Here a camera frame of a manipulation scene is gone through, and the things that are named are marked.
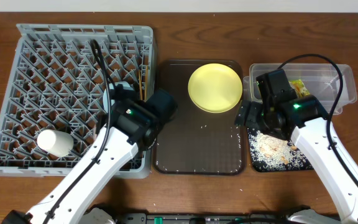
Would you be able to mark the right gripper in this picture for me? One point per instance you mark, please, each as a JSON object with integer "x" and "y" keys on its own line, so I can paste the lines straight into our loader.
{"x": 253, "y": 109}

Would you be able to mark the wooden chopstick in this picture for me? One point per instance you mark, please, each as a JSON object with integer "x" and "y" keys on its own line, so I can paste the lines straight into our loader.
{"x": 146, "y": 82}
{"x": 140, "y": 84}

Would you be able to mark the rice and food scraps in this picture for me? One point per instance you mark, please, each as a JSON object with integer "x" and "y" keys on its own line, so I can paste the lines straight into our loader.
{"x": 271, "y": 151}

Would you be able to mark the green snack wrapper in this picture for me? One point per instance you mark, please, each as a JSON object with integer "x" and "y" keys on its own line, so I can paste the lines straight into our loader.
{"x": 299, "y": 87}

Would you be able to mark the white cup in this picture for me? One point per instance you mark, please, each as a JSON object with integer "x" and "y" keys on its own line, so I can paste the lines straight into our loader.
{"x": 57, "y": 143}

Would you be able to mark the light blue bowl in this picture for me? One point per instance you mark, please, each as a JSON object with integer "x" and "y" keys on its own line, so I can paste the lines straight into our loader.
{"x": 107, "y": 103}

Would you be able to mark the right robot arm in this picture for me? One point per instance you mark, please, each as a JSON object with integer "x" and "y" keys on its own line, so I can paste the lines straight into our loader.
{"x": 306, "y": 123}

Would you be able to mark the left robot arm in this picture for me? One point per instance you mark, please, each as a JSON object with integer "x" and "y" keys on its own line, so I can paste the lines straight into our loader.
{"x": 132, "y": 125}

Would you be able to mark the black rectangular tray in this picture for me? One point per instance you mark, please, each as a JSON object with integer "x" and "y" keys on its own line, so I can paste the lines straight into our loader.
{"x": 300, "y": 164}

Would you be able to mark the yellow plate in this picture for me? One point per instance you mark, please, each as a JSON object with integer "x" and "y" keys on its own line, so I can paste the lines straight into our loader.
{"x": 215, "y": 88}

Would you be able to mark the dark brown serving tray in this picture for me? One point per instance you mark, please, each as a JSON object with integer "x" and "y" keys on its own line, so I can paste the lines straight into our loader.
{"x": 196, "y": 141}

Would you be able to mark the clear plastic bin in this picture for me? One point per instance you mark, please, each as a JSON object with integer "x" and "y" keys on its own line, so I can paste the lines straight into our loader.
{"x": 321, "y": 80}

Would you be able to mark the grey plastic dish rack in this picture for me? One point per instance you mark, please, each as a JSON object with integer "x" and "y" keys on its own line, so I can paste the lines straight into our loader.
{"x": 55, "y": 83}

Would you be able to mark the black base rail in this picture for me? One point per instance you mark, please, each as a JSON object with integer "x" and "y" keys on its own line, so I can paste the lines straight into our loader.
{"x": 100, "y": 214}

